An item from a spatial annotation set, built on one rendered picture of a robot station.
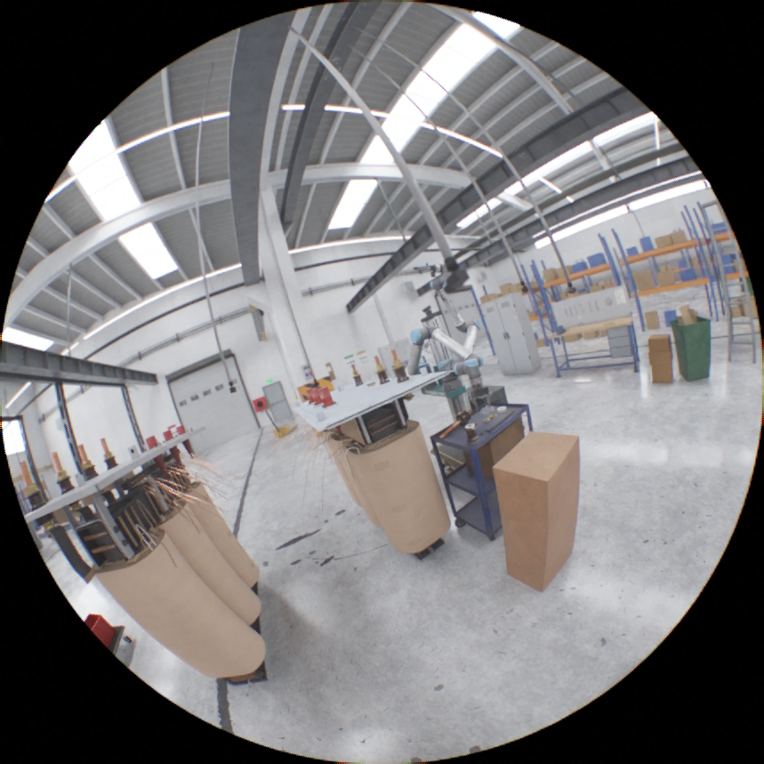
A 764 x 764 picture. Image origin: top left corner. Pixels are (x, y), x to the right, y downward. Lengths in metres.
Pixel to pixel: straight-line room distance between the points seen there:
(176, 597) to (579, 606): 2.03
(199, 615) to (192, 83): 9.54
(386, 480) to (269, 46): 3.92
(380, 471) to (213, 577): 1.31
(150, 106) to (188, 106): 1.21
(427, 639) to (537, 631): 0.63
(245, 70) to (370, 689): 4.81
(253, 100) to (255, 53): 0.66
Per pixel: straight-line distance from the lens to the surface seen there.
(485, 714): 1.57
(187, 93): 9.16
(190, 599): 1.49
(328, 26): 8.83
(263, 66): 3.34
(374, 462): 1.43
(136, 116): 9.68
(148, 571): 1.38
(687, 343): 4.27
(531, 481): 1.10
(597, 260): 8.54
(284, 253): 7.90
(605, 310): 5.61
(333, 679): 1.84
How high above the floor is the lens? 1.57
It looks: 6 degrees down
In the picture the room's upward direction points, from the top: 20 degrees counter-clockwise
